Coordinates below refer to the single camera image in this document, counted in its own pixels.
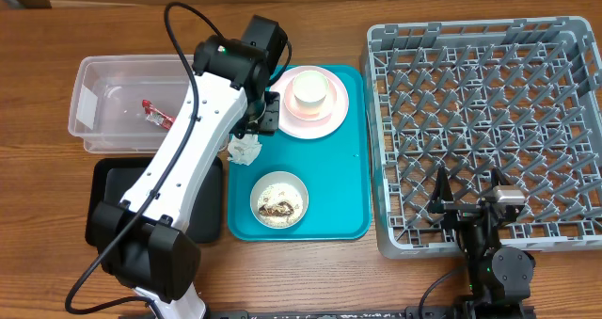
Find black tray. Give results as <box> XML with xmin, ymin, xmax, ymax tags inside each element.
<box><xmin>85</xmin><ymin>156</ymin><xmax>224</xmax><ymax>247</ymax></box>

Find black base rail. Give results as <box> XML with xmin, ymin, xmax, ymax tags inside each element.
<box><xmin>209</xmin><ymin>306</ymin><xmax>536</xmax><ymax>319</ymax></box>

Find cream cup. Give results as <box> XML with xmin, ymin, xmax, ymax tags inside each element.
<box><xmin>293</xmin><ymin>71</ymin><xmax>329</xmax><ymax>110</ymax></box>

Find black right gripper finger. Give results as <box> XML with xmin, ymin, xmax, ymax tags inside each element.
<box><xmin>491</xmin><ymin>167</ymin><xmax>511</xmax><ymax>187</ymax></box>
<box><xmin>431</xmin><ymin>167</ymin><xmax>454</xmax><ymax>203</ymax></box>

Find teal serving tray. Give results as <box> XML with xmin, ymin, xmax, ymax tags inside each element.
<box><xmin>227</xmin><ymin>65</ymin><xmax>372</xmax><ymax>241</ymax></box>

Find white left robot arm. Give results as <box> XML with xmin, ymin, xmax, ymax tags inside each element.
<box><xmin>84</xmin><ymin>36</ymin><xmax>292</xmax><ymax>318</ymax></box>

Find grey dishwasher rack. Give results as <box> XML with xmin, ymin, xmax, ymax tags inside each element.
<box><xmin>362</xmin><ymin>16</ymin><xmax>601</xmax><ymax>259</ymax></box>

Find white napkin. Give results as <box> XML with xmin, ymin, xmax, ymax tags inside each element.
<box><xmin>228</xmin><ymin>135</ymin><xmax>262</xmax><ymax>166</ymax></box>

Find red snack wrapper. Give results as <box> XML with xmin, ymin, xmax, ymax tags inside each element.
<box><xmin>142</xmin><ymin>100</ymin><xmax>175</xmax><ymax>130</ymax></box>

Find rice and food scraps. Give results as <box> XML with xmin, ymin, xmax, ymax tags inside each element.
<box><xmin>257</xmin><ymin>183</ymin><xmax>304</xmax><ymax>229</ymax></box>

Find large pink plate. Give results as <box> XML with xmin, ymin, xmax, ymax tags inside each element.
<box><xmin>271</xmin><ymin>66</ymin><xmax>349</xmax><ymax>139</ymax></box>

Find clear plastic waste bin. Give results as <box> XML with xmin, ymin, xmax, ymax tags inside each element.
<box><xmin>68</xmin><ymin>55</ymin><xmax>189</xmax><ymax>154</ymax></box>

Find grey bowl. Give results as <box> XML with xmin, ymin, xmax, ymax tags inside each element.
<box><xmin>250</xmin><ymin>171</ymin><xmax>309</xmax><ymax>230</ymax></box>

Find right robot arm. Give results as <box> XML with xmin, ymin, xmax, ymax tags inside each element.
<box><xmin>427</xmin><ymin>167</ymin><xmax>535</xmax><ymax>318</ymax></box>

